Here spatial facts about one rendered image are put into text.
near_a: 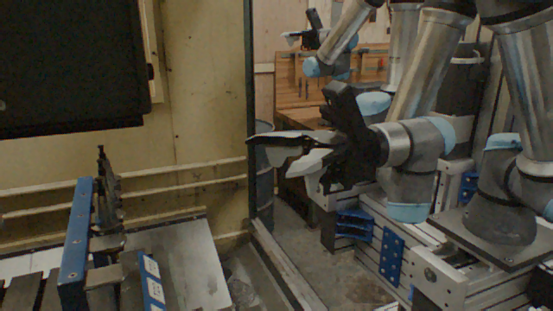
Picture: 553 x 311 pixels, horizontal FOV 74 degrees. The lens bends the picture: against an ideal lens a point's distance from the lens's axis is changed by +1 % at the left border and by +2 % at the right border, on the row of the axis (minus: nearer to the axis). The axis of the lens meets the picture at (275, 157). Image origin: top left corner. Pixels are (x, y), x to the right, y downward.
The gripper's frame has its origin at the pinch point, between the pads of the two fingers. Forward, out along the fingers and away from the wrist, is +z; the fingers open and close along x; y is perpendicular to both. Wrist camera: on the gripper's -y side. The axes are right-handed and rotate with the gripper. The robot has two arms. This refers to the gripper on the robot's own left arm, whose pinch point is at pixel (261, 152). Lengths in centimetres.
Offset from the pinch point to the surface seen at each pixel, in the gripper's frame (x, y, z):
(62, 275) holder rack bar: 15.3, 22.3, 29.8
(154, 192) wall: 88, 44, 8
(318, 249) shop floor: 154, 145, -109
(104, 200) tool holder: 29.2, 16.6, 22.4
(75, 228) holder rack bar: 30.8, 22.3, 28.5
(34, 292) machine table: 60, 55, 46
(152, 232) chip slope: 88, 61, 11
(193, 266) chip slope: 70, 68, -1
